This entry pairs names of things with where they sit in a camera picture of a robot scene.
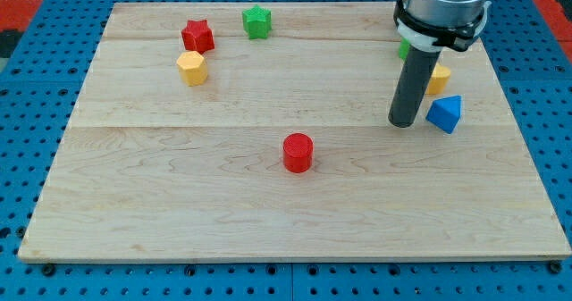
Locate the blue triangle block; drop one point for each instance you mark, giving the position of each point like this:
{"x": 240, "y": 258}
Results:
{"x": 445, "y": 113}

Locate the red cylinder block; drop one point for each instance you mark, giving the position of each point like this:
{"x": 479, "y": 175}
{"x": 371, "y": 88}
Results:
{"x": 298, "y": 149}

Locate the wooden board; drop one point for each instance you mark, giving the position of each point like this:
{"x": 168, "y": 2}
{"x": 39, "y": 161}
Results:
{"x": 150, "y": 170}

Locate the yellow hexagon block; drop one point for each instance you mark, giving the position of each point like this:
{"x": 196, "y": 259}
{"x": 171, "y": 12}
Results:
{"x": 192, "y": 68}

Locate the green star block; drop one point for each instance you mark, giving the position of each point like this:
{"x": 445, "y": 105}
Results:
{"x": 257, "y": 22}

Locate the red star block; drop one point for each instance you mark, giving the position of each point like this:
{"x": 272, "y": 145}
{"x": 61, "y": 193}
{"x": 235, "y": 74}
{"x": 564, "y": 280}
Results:
{"x": 198, "y": 36}

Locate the green block right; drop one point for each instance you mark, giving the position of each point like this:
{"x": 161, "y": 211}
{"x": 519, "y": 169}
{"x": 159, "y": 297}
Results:
{"x": 403, "y": 49}

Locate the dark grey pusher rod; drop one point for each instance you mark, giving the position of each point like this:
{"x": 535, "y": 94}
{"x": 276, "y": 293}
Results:
{"x": 410, "y": 91}

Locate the yellow block right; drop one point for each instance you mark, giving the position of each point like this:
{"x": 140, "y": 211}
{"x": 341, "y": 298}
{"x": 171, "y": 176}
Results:
{"x": 439, "y": 80}

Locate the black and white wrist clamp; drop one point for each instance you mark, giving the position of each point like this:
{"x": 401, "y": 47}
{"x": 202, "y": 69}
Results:
{"x": 432, "y": 39}

